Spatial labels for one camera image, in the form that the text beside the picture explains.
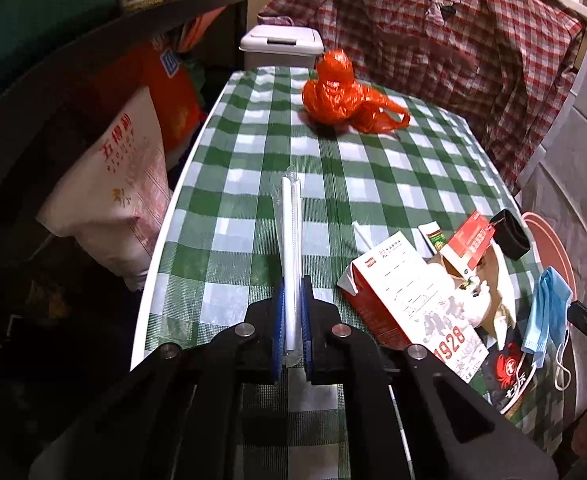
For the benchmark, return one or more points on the red plaid shirt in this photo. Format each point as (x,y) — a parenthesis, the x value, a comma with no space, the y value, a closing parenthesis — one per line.
(423,60)

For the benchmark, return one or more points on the short white straw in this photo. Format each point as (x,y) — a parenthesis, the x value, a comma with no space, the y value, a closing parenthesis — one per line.
(361,235)

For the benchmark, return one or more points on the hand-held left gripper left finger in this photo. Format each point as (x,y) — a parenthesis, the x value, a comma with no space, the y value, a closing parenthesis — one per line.
(276,332)

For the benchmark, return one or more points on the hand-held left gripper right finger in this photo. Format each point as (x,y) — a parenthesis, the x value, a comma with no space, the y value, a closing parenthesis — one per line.
(307,332)

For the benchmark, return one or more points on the small white green box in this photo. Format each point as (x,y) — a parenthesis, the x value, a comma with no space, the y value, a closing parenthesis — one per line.
(433,237)

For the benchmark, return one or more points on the red cardboard box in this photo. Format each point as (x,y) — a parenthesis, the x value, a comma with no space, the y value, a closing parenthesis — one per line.
(468,240)

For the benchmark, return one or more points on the crumpled white tissue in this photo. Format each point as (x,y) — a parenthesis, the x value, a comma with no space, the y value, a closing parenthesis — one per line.
(473,305)

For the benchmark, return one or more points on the black shelf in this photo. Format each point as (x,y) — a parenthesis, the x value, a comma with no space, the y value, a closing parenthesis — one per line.
(73,45)

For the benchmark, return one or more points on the blue face mask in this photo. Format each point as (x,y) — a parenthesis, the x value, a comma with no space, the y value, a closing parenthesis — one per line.
(548,310)

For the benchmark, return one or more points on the white flour sack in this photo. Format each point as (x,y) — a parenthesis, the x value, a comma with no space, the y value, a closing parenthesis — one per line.
(108,200)

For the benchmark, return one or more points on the orange plastic bag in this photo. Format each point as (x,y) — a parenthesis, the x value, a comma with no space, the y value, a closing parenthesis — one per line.
(333,95)

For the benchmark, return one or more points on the plastic-wrapped white straw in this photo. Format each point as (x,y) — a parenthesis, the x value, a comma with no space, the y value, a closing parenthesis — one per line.
(291,240)

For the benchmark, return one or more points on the black red snack packet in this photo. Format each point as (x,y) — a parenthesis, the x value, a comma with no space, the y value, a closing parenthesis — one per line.
(511,370)

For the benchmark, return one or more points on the orange shopping bag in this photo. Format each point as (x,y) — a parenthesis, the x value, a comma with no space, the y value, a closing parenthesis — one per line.
(158,90)

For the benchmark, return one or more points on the white lidded trash bin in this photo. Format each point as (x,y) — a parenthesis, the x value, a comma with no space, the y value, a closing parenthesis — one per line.
(278,40)

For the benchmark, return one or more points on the red and white milk carton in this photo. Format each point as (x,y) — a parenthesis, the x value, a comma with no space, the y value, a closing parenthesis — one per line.
(403,300)

